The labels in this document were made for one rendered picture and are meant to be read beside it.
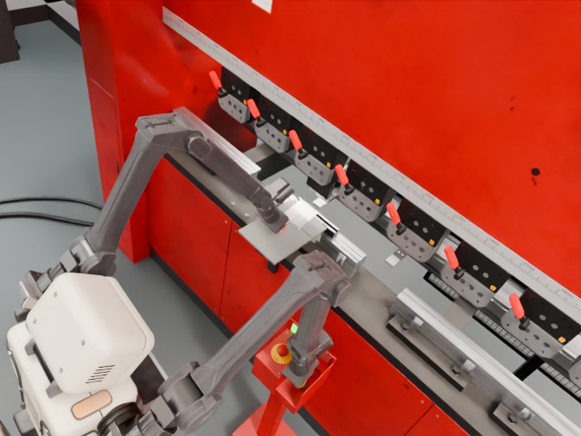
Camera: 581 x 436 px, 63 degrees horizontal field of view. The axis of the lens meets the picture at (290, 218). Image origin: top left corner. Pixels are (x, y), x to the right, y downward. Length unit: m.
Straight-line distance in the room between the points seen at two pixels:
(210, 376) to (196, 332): 1.55
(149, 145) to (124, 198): 0.14
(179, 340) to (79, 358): 1.57
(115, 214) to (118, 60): 0.94
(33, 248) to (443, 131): 2.31
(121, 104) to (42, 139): 1.62
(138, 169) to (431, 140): 0.72
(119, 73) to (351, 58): 0.98
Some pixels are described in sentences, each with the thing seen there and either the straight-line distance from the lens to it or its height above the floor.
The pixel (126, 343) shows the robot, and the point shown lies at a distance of 0.99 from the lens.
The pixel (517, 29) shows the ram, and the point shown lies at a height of 1.86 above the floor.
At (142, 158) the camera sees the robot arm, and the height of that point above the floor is 1.51.
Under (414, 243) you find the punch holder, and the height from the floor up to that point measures 1.21.
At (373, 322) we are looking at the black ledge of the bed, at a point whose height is 0.87.
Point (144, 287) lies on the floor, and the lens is 2.70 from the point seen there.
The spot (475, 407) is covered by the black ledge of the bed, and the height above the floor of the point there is 0.88.
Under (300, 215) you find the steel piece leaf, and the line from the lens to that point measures 1.72.
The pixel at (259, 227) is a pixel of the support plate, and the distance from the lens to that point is 1.65.
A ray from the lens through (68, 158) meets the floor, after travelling 3.46.
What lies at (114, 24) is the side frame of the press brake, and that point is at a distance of 1.91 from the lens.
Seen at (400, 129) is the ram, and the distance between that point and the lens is 1.32.
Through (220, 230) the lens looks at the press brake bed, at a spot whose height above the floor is 0.71.
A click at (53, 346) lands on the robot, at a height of 1.33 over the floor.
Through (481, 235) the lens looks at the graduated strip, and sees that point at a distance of 1.33.
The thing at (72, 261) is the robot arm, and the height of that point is 1.26.
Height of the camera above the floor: 2.21
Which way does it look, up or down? 45 degrees down
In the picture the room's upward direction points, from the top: 15 degrees clockwise
